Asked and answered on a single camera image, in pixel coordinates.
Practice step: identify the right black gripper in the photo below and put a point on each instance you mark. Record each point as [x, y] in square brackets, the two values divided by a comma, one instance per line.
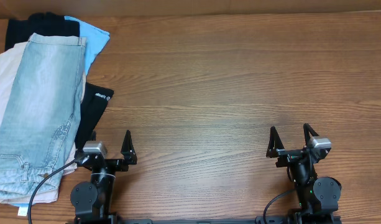
[275, 149]

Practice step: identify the beige folded shorts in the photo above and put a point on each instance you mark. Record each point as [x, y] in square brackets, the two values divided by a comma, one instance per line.
[5, 77]

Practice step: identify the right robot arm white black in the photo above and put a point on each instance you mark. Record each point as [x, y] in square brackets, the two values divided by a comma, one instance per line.
[318, 196]

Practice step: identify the black folded garment top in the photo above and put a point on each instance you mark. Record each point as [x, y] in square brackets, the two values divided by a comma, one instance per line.
[46, 24]

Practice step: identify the black garment with white logo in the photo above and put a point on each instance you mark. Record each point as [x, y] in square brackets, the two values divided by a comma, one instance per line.
[93, 106]

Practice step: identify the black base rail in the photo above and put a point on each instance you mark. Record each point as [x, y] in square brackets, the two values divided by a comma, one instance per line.
[257, 220]

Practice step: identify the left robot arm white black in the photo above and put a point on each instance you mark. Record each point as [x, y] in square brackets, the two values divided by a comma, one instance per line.
[92, 200]

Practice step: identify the light blue folded garment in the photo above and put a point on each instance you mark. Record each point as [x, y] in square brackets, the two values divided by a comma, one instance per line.
[96, 40]

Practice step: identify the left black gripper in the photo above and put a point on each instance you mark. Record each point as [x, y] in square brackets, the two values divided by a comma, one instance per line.
[127, 150]

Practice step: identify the light blue denim shorts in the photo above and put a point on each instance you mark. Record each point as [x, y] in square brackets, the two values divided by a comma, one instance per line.
[41, 102]

